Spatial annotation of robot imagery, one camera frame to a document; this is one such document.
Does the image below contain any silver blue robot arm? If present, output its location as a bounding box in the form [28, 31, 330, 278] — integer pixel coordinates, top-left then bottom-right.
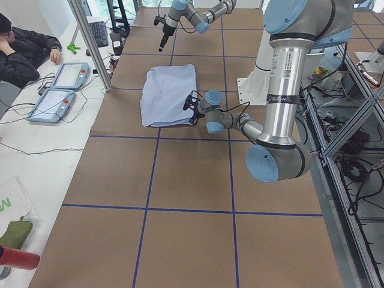
[184, 1, 355, 182]
[154, 0, 236, 52]

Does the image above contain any seated person in black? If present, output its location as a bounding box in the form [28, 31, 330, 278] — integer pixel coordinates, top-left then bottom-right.
[1, 14, 62, 88]

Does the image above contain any lower blue teach pendant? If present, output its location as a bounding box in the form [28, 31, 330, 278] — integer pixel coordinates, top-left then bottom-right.
[26, 88, 76, 124]

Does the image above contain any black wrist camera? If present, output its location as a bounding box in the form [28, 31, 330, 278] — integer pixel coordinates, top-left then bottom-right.
[154, 15, 166, 26]

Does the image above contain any black keyboard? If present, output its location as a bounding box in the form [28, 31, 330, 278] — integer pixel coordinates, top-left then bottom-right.
[89, 21, 109, 47]

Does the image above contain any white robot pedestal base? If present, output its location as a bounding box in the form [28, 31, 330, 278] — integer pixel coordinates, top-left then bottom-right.
[237, 29, 273, 106]

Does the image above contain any blue teach pendant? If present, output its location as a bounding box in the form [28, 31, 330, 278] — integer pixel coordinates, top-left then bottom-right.
[26, 88, 76, 124]
[50, 62, 90, 91]

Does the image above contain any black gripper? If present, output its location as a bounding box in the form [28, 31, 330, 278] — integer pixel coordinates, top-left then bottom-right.
[158, 24, 176, 52]
[190, 102, 205, 125]

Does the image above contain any aluminium frame post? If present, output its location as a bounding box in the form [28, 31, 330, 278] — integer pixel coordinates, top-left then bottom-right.
[67, 0, 112, 92]

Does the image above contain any light blue striped shirt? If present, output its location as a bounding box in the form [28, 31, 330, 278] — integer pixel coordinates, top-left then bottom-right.
[140, 64, 197, 127]

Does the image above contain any red bottle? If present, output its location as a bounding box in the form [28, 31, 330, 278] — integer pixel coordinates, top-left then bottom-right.
[1, 245, 40, 271]

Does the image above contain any upper blue teach pendant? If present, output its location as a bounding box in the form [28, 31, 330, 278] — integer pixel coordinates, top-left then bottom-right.
[50, 62, 90, 91]

